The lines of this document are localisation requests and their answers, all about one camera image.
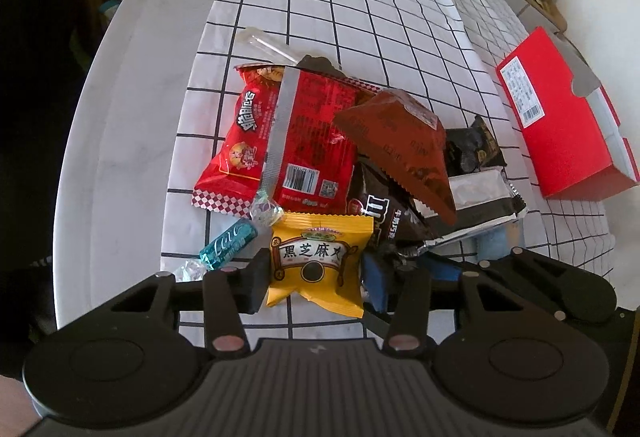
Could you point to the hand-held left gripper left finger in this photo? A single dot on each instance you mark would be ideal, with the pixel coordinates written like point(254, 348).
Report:
point(256, 282)

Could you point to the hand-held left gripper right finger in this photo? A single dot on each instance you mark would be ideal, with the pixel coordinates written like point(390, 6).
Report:
point(376, 282)

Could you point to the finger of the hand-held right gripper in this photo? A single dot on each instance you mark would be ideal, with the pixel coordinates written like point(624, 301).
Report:
point(440, 267)

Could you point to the light blue snack packet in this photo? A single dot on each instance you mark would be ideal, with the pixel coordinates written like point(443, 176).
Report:
point(492, 242)

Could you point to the yellow snack packet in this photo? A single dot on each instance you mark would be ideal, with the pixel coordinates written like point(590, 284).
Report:
point(320, 262)

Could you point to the silver black snack packet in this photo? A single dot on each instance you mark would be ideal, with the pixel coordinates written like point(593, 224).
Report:
point(480, 194)

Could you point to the black cookie packet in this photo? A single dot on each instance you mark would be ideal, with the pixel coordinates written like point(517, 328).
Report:
point(472, 147)

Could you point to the red-brown triangular snack packet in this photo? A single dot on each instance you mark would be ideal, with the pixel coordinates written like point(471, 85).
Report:
point(405, 137)

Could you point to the red cardboard box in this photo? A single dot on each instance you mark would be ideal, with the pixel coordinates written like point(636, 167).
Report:
point(560, 137)

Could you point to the teal wrapped candy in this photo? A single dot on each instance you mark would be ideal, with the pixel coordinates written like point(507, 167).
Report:
point(227, 244)

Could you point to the clear wrapped candy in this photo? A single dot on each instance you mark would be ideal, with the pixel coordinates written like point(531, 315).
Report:
point(190, 271)
point(265, 211)

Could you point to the brown chocolate candy packet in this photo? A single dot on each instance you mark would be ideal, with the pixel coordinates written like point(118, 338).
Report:
point(380, 212)

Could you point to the red snack packet checkered edge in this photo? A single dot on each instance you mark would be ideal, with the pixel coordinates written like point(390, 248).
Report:
point(240, 142)

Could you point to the red snack packet silver seam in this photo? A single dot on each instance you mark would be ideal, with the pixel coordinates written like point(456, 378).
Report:
point(320, 127)

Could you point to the dark snack packet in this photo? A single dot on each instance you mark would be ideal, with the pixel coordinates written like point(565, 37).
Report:
point(315, 64)

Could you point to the clear plastic wrapper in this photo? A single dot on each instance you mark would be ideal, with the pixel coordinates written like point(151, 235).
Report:
point(255, 38)

